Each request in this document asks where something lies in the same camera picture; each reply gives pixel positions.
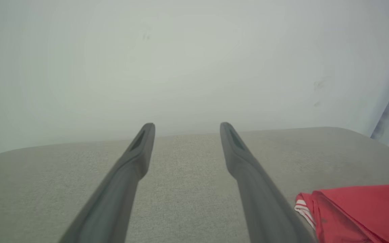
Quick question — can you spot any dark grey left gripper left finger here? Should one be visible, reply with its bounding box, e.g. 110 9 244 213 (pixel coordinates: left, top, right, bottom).
59 123 156 243

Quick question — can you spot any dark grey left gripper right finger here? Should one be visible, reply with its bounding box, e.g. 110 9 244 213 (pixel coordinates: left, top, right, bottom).
219 122 318 243

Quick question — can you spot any red shirt with white sleeves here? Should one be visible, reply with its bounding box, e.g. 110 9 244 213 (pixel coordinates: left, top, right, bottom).
294 181 389 243

